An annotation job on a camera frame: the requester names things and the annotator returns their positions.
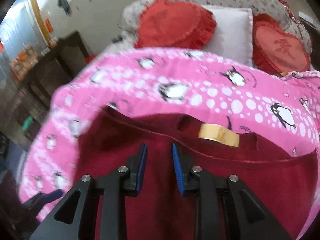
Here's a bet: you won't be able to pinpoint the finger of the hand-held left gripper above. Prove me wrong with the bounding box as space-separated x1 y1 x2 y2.
24 189 64 212

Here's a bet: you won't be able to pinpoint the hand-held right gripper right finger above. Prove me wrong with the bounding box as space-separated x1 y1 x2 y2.
171 143 292 240

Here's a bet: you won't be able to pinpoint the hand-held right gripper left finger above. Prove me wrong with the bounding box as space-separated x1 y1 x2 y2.
29 143 148 240

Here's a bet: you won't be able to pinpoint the dark red garment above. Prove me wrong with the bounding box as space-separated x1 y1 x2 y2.
74 106 319 240

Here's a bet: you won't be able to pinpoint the green object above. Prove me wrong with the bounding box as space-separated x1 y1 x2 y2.
22 116 34 131

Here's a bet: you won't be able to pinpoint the pink penguin print blanket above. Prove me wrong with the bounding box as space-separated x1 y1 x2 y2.
19 47 320 240

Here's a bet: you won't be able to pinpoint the dark wooden cabinet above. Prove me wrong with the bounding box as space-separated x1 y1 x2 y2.
12 30 93 135

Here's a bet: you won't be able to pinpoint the orange packets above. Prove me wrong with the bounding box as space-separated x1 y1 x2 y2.
10 45 38 77

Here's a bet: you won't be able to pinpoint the white pillow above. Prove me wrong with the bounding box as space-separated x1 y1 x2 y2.
200 5 253 68

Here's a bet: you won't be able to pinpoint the red heart-shaped ruffled pillow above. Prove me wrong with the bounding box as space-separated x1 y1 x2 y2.
134 0 217 50
251 14 312 75

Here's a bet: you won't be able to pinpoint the dark hanging cloth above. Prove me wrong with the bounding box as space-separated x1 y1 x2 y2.
57 0 70 14

